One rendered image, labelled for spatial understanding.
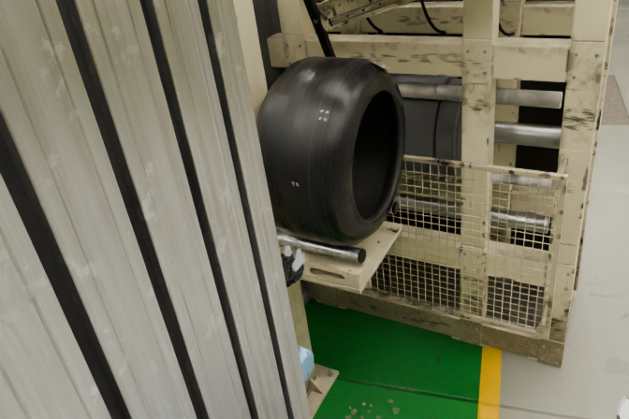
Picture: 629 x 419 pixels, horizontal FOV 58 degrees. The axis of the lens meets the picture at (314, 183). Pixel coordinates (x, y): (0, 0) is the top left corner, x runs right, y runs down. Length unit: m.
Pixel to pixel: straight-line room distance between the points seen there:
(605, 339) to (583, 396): 0.34
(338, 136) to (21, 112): 1.28
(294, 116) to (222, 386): 1.20
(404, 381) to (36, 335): 2.38
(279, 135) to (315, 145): 0.11
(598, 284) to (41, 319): 2.98
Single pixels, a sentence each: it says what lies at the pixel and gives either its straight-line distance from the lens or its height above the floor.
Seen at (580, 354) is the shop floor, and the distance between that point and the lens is 2.74.
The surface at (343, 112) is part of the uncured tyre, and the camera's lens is 1.46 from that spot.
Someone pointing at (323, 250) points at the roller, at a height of 0.91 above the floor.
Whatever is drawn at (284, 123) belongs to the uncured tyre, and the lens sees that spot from 1.49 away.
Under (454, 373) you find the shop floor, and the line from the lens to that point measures 2.58.
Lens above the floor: 1.94
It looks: 29 degrees down
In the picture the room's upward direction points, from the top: 8 degrees counter-clockwise
